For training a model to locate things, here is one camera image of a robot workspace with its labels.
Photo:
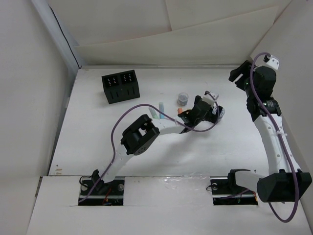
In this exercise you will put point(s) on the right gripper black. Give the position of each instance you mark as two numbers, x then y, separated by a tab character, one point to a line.
246	69

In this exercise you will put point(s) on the blue highlighter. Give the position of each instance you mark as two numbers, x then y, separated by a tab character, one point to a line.
161	108

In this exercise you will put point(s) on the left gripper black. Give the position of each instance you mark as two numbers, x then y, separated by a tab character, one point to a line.
212	118

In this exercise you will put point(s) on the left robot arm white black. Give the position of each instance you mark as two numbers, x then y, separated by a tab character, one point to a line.
139	136

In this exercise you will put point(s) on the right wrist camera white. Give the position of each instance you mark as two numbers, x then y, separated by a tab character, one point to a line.
272	62

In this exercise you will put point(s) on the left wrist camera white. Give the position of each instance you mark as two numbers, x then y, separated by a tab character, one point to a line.
210	97

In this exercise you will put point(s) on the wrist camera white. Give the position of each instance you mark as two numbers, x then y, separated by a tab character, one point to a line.
272	62
210	97

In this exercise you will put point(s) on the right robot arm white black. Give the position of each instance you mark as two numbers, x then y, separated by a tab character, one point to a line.
285	181

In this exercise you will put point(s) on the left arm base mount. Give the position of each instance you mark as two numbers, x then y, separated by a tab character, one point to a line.
111	195

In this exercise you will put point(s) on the black two-compartment organizer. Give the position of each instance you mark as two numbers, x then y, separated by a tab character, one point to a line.
120	86

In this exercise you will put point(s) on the clear jar of paper clips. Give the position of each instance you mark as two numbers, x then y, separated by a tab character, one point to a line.
182	99

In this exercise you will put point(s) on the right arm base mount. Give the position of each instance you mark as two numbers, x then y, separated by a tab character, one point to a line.
224	193

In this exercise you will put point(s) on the blue-lidded clear jar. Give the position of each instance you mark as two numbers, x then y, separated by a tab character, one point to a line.
218	112

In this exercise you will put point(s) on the green highlighter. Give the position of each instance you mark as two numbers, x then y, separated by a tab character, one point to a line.
153	113

